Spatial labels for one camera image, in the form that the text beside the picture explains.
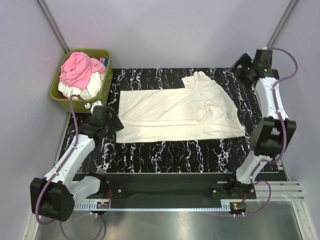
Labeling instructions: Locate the cream white t shirt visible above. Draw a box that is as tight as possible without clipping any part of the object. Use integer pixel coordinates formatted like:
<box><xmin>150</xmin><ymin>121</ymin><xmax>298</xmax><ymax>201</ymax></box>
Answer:
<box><xmin>116</xmin><ymin>71</ymin><xmax>246</xmax><ymax>144</ymax></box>

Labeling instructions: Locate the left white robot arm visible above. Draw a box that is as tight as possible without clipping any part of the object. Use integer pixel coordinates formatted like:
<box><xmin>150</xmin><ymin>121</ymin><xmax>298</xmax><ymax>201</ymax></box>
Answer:
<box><xmin>30</xmin><ymin>105</ymin><xmax>124</xmax><ymax>224</ymax></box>

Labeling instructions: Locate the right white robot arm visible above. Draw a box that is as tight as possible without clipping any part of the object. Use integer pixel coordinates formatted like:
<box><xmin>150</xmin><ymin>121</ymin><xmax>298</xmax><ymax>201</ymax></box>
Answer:
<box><xmin>227</xmin><ymin>47</ymin><xmax>297</xmax><ymax>199</ymax></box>

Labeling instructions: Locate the olive green plastic bin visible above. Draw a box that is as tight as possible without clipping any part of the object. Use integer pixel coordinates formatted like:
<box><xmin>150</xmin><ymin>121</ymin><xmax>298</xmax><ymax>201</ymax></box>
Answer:
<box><xmin>49</xmin><ymin>49</ymin><xmax>113</xmax><ymax>113</ymax></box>

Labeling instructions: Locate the white t shirt in bin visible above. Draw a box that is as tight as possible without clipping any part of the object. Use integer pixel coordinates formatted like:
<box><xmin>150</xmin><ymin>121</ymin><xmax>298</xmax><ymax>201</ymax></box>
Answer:
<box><xmin>58</xmin><ymin>72</ymin><xmax>105</xmax><ymax>100</ymax></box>

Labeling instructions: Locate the pink t shirt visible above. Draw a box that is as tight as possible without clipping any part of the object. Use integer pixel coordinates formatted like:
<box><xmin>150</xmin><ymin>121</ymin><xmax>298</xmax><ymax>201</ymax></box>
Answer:
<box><xmin>59</xmin><ymin>52</ymin><xmax>106</xmax><ymax>89</ymax></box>

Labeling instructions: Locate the blue item in bin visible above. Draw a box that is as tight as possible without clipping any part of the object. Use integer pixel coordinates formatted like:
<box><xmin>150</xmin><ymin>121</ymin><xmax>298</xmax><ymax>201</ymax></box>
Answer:
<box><xmin>100</xmin><ymin>57</ymin><xmax>109</xmax><ymax>67</ymax></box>

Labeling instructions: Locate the black marbled table mat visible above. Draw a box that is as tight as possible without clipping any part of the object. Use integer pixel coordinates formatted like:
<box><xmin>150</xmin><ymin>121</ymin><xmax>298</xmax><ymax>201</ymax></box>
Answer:
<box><xmin>78</xmin><ymin>68</ymin><xmax>262</xmax><ymax>173</ymax></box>

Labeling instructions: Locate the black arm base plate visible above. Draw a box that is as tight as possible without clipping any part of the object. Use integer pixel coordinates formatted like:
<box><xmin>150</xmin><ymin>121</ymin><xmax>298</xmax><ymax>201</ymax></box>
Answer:
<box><xmin>79</xmin><ymin>172</ymin><xmax>257</xmax><ymax>201</ymax></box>

